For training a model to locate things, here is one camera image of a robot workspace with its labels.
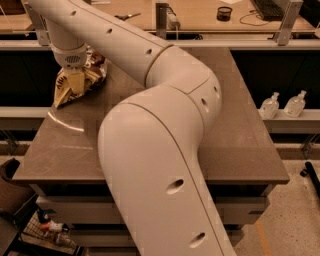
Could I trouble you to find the brown chair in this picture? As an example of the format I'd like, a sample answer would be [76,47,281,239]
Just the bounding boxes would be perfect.
[0,158,35,216]

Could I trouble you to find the wire basket with bottles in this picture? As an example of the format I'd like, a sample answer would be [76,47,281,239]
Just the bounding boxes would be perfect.
[22,208,77,249]

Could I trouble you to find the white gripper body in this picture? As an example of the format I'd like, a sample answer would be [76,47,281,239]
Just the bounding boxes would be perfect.
[51,44,87,68]

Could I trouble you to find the scissors on back desk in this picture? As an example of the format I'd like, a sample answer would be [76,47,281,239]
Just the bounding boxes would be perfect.
[114,13,141,21]

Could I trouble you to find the metal post bracket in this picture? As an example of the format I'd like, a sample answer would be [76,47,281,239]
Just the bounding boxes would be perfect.
[156,2,167,39]
[274,0,303,46]
[24,2,50,46]

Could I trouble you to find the metal post bracket right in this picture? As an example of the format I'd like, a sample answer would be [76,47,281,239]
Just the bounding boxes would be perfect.
[274,0,303,46]

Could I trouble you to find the grey drawer cabinet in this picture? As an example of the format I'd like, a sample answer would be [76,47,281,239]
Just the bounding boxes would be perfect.
[36,184,273,256]

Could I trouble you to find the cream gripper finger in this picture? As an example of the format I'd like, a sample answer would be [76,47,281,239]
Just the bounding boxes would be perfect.
[66,68,85,94]
[54,87,73,108]

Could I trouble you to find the metal post bracket left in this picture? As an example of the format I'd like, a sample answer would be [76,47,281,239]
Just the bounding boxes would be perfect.
[24,2,50,46]

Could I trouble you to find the white power strip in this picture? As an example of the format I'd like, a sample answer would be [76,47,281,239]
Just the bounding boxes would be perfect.
[166,6,180,30]

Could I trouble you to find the black cable on desk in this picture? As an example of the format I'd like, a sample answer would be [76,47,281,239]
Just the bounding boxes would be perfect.
[238,9,271,27]

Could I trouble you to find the metal post bracket middle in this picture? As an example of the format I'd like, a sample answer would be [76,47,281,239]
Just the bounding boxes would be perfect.
[156,2,167,39]

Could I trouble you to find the clear sanitizer bottle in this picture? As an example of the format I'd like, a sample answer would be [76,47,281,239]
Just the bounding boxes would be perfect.
[284,90,306,118]
[259,92,279,120]

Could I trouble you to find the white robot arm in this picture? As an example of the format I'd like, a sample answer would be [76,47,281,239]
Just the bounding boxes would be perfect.
[29,0,236,256]

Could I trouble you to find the black caster leg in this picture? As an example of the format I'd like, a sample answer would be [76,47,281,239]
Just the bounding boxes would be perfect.
[300,161,320,198]

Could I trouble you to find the brown chip bag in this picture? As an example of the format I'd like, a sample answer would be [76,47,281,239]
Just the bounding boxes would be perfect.
[55,47,107,103]

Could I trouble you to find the black round cup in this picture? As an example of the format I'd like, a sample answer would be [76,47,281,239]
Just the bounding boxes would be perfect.
[217,6,233,22]

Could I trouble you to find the black keyboard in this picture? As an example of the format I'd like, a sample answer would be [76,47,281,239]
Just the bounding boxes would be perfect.
[250,0,284,21]

